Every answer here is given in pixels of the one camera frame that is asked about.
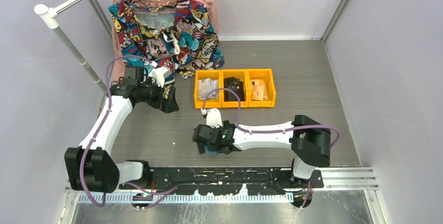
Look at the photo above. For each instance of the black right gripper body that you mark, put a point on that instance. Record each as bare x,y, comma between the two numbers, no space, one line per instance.
225,122

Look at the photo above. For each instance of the colourful comic print shorts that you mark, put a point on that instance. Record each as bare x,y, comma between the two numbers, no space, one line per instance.
179,37

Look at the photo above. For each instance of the yellow three-compartment bin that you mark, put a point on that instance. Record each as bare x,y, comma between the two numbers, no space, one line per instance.
245,75

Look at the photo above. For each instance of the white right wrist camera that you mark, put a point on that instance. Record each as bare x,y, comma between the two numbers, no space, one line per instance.
213,117

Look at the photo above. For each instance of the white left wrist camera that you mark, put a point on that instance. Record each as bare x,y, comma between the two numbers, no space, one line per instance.
160,74

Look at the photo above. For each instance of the black cards stack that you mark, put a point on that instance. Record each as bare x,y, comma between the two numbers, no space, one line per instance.
235,85

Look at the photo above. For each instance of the orange cards stack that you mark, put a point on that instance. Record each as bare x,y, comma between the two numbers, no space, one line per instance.
258,90

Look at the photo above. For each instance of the white metal clothes rack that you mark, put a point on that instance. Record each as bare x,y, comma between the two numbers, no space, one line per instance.
48,16

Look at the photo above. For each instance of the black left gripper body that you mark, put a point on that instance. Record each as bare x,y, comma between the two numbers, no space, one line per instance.
151,93

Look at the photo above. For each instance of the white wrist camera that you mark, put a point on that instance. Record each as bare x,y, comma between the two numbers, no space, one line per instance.
160,74
213,117

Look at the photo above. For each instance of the blue leather card holder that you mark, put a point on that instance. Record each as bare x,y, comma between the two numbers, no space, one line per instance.
210,153

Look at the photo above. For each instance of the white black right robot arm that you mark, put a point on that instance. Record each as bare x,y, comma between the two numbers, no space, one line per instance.
309,140

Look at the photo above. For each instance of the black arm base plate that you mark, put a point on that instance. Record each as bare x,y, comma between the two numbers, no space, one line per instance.
229,180

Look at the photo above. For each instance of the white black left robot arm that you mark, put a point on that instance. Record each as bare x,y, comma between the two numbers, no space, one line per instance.
90,166

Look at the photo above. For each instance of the silver cards stack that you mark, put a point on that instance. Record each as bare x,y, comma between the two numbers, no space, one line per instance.
204,88

